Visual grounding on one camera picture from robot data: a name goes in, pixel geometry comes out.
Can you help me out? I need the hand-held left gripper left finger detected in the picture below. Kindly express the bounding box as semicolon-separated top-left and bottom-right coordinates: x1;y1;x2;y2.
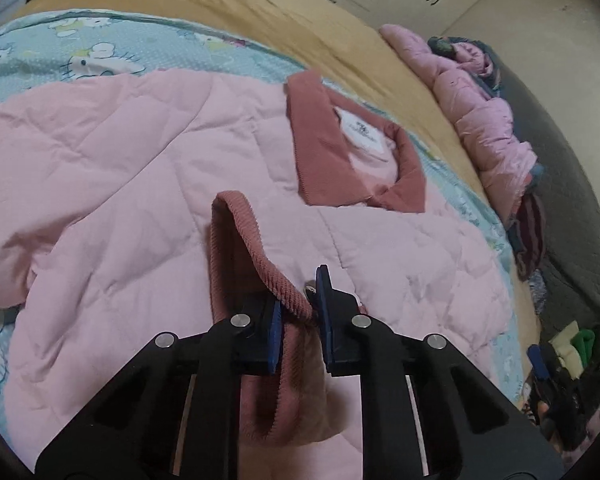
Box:
34;296;284;480

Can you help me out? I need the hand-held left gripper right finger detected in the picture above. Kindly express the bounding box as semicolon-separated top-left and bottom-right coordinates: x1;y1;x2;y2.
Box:
314;264;566;480

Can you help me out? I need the blue floral garment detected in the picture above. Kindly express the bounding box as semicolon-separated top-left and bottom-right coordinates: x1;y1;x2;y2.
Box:
426;35;503;98

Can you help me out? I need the tan bed cover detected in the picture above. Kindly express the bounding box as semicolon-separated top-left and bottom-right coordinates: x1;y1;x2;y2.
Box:
17;0;543;346

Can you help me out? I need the cartoon cat printed blanket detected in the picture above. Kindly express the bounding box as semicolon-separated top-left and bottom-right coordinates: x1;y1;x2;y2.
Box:
0;7;531;411

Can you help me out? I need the pink quilted jacket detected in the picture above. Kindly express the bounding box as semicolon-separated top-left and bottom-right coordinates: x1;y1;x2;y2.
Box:
0;69;513;480

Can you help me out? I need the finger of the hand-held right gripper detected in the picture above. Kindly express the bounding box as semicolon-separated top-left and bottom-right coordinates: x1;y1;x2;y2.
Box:
527;344;552;382

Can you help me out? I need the pink puffer jacket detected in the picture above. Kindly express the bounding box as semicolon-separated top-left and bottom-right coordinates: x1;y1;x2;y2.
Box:
380;23;538;221

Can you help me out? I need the striped dark cloth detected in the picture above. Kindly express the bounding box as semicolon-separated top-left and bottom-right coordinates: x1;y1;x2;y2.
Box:
507;192;548;281

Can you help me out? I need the dark grey headboard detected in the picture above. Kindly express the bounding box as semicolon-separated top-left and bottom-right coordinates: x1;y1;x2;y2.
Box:
490;55;600;331

